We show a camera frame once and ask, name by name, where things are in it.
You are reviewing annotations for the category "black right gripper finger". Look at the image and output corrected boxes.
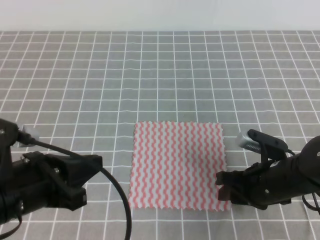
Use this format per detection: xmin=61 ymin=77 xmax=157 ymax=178
xmin=216 ymin=171 xmax=238 ymax=185

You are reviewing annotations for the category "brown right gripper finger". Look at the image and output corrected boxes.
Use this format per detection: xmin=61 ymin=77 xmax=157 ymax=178
xmin=218 ymin=186 xmax=233 ymax=201

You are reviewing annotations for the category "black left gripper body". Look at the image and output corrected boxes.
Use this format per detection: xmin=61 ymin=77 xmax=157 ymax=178
xmin=9 ymin=151 xmax=103 ymax=210

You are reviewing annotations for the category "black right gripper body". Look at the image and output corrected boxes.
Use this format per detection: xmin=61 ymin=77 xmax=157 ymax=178
xmin=229 ymin=160 xmax=292 ymax=210

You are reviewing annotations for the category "pink wavy striped towel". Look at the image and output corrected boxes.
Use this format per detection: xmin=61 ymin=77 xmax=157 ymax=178
xmin=129 ymin=121 xmax=231 ymax=211

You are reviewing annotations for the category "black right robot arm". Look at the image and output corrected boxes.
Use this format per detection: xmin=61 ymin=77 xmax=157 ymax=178
xmin=215 ymin=129 xmax=320 ymax=210

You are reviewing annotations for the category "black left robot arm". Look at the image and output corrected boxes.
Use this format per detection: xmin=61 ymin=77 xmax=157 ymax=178
xmin=0 ymin=119 xmax=103 ymax=224

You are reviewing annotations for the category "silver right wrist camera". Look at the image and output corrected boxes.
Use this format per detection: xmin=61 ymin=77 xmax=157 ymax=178
xmin=235 ymin=129 xmax=289 ymax=162

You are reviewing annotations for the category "black left camera cable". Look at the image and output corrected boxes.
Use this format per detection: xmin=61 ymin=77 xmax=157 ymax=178
xmin=14 ymin=129 xmax=133 ymax=240

